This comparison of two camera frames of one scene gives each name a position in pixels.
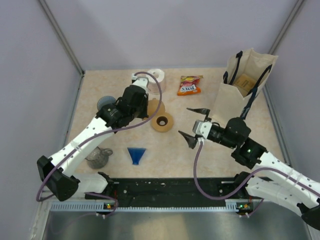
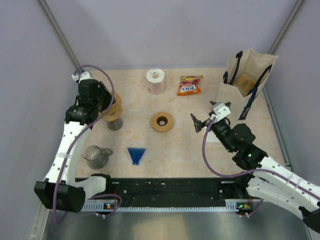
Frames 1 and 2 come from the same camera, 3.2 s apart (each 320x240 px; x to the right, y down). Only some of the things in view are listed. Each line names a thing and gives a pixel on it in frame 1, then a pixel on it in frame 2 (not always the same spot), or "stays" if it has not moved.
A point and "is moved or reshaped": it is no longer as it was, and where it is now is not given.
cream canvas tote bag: x=246 y=74 stays
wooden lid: x=153 y=108 is moved or reshaped
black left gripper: x=145 y=101 -> x=103 y=90
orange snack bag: x=189 y=85 stays
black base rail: x=167 y=189 stays
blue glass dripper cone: x=135 y=153 stays
